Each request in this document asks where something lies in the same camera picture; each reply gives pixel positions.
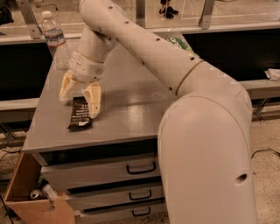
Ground dark chocolate rxbar wrapper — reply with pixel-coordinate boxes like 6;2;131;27
68;96;92;130

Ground silver soda can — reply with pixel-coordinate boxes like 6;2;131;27
30;189;44;200

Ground grey drawer cabinet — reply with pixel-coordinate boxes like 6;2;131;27
24;45;176;217

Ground clear plastic water bottle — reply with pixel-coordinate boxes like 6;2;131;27
42;10;71;70

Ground top grey drawer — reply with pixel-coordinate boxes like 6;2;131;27
41;153;160;190

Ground small bottle in box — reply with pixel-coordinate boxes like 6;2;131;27
42;184;58;200

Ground white object on ledge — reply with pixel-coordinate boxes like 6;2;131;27
265;68;280;81

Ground green snack bag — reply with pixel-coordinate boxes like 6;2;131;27
166;37;195;54

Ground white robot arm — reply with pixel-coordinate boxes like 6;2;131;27
59;0;258;224

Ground wooden side box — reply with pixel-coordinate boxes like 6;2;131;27
4;152;75;224

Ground person's black shoes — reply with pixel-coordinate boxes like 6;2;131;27
159;6;179;19

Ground black floor cable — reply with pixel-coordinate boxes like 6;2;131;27
251;148;280;160

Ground middle grey drawer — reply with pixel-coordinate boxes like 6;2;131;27
66;182;164;211

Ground grey drawer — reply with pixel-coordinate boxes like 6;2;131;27
66;182;164;211
80;200;166;224
41;153;160;190

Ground bottom grey drawer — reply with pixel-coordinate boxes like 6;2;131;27
80;200;166;224

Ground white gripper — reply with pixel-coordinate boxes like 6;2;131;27
59;51;104;119

